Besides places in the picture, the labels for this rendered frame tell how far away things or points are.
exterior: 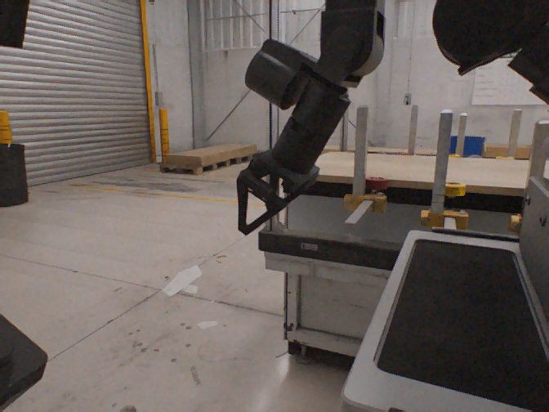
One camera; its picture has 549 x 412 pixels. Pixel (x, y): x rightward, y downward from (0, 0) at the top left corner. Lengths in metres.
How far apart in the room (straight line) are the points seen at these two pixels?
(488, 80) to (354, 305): 7.06
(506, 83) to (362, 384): 8.37
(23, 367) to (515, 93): 8.45
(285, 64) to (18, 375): 0.40
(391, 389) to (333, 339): 1.68
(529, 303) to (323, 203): 1.38
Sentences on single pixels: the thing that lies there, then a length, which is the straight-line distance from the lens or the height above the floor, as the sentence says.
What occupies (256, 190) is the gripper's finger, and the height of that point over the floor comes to 1.06.
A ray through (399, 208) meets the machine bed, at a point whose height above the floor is 0.78.
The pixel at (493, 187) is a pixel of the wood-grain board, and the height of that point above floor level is 0.90.
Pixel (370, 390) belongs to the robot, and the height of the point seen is 1.04.
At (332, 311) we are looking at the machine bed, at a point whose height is 0.28.
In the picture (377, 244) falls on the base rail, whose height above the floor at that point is 0.70.
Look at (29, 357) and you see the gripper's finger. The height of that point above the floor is 1.04.
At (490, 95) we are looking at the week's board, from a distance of 8.48.
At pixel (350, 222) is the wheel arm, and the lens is 1.08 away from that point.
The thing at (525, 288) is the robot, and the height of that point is 1.04.
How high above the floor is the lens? 1.15
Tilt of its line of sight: 14 degrees down
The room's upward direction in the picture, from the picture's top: straight up
